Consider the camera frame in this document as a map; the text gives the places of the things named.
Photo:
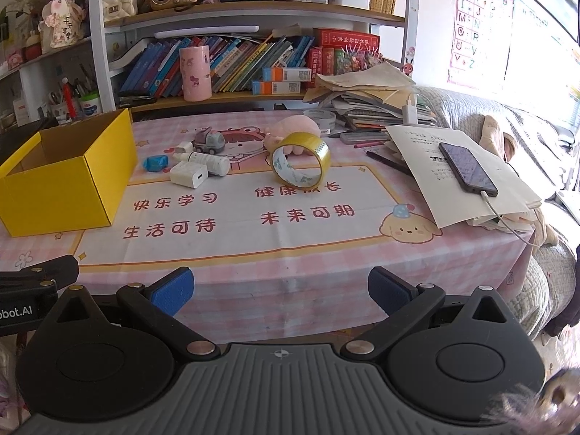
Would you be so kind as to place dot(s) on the colourful candy bundle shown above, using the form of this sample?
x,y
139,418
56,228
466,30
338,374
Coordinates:
x,y
358,61

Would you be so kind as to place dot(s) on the grey toy car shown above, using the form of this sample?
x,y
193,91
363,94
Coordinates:
x,y
210,140

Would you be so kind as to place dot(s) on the black smartphone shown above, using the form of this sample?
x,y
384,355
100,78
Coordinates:
x,y
466,167

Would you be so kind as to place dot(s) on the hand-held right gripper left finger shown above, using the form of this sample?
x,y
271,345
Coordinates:
x,y
174,291

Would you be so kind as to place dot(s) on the white bookshelf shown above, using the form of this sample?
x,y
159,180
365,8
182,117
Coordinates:
x,y
97,31

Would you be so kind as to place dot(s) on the small white charger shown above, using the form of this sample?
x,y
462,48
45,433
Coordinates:
x,y
185,147

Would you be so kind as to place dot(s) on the pink printed desktop cloth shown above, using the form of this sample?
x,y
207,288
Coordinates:
x,y
272,244

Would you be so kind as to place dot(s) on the white square charger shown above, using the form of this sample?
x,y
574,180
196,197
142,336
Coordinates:
x,y
185,175

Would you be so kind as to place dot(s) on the white side shelf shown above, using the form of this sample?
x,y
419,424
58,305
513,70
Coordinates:
x,y
27,72

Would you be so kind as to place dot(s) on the cup of pens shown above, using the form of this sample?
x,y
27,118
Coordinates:
x,y
58,109

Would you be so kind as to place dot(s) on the white spray bottle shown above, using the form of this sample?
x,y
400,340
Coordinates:
x,y
210,163

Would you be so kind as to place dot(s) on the red thick dictionary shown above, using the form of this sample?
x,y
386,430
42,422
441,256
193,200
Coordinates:
x,y
346,37

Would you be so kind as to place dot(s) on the pink plush toy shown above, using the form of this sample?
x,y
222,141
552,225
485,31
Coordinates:
x,y
290,124

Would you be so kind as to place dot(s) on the grey quilted sofa cover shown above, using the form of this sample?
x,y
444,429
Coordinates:
x,y
475,104

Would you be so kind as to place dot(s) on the pink pencil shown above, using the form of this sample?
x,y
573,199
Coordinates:
x,y
369,144

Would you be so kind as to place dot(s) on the purple fluffy charm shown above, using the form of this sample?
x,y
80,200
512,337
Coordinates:
x,y
534,412

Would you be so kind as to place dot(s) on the pink cylindrical cup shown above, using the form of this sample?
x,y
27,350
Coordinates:
x,y
195,77

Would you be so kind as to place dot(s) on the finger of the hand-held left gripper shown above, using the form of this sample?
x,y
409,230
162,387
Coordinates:
x,y
59,268
27,289

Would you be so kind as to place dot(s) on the grey pencil case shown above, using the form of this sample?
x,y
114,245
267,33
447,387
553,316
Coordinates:
x,y
362,137

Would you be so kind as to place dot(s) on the yellow cardboard box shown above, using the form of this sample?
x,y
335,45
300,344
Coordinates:
x,y
59,199

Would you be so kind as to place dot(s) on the beige plush toy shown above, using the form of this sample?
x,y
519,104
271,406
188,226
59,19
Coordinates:
x,y
496,138

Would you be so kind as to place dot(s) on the white carton red label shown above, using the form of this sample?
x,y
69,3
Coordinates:
x,y
21,113

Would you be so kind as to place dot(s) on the alphabet wall poster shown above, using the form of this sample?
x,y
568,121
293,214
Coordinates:
x,y
480,22

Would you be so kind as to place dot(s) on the grey tape roll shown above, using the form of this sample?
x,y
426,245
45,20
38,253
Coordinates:
x,y
327,120

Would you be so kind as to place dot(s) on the pink floral doll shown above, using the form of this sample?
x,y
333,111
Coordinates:
x,y
63,22

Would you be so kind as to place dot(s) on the white jar blue label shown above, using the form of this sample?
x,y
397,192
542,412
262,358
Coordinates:
x,y
89,108

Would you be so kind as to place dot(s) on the white paper booklet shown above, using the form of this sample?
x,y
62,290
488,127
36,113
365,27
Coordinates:
x,y
421,181

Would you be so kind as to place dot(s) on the yellow tape roll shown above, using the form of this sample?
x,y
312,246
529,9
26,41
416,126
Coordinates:
x,y
324,159

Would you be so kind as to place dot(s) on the red white doll jar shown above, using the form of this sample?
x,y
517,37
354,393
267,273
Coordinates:
x,y
33,47

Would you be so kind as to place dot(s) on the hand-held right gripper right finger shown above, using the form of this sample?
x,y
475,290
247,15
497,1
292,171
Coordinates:
x,y
388,291

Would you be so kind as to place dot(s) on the blue wrapped candy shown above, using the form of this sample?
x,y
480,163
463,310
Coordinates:
x,y
155,163

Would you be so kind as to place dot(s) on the white wall charger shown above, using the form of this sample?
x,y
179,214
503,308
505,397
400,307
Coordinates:
x,y
410,115

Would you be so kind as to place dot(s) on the black pencil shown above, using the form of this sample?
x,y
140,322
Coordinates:
x,y
385,161

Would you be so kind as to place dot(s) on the stack of papers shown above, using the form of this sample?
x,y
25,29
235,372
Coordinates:
x,y
362,86

